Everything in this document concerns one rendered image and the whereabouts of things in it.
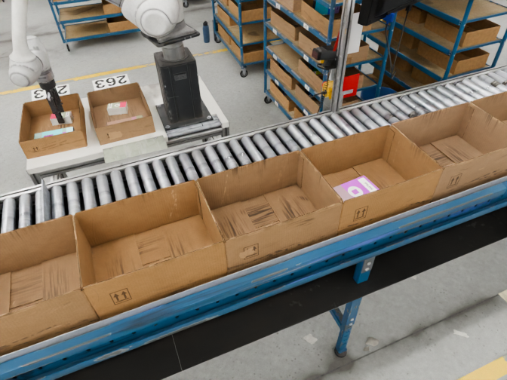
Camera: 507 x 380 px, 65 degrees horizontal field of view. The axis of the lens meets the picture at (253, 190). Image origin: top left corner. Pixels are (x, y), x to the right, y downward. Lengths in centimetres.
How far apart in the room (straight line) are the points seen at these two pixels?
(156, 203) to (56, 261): 37
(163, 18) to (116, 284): 102
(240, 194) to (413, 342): 124
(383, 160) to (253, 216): 61
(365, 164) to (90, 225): 105
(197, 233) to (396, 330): 127
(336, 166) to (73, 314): 104
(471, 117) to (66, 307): 163
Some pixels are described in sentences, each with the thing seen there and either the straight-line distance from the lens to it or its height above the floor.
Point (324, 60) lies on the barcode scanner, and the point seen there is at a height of 103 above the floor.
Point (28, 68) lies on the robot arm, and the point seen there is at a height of 116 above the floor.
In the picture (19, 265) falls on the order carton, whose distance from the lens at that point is 148.
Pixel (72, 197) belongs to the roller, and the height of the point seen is 75.
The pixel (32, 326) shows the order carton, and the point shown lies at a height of 97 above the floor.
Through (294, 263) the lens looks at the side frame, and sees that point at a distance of 125.
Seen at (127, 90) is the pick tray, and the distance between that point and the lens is 241.
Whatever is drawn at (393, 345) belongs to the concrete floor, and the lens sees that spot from 221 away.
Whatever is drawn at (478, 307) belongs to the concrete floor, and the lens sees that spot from 249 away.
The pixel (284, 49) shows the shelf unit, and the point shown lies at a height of 54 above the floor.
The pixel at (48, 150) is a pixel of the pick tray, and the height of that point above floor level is 78.
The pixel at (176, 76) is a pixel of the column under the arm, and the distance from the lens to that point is 203.
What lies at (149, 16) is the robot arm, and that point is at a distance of 169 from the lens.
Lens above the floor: 192
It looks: 43 degrees down
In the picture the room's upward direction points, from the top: 2 degrees counter-clockwise
